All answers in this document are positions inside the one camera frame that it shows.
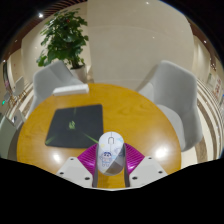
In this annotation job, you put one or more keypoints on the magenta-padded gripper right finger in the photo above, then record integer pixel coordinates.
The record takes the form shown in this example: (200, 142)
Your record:
(146, 168)

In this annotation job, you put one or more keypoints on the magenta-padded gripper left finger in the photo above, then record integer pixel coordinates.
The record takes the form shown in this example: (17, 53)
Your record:
(75, 168)

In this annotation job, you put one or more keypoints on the white cartoon-print computer mouse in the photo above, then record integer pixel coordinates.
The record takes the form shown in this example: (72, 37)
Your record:
(110, 153)

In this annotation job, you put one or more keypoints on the black mouse pad green lines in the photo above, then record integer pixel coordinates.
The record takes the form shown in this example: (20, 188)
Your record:
(71, 126)

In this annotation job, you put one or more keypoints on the grey shell chair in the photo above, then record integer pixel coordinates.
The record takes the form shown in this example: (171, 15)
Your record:
(50, 81)
(176, 96)
(7, 136)

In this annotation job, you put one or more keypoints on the white power strip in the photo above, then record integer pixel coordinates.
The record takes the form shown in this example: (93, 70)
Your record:
(70, 89)

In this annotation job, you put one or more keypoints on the white plant pot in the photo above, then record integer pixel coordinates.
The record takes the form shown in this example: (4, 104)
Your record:
(79, 72)

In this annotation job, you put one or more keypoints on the small grey chair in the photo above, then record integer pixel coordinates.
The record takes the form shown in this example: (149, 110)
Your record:
(19, 86)

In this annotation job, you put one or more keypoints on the green leafy potted plant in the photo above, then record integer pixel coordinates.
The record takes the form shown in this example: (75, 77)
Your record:
(65, 38)

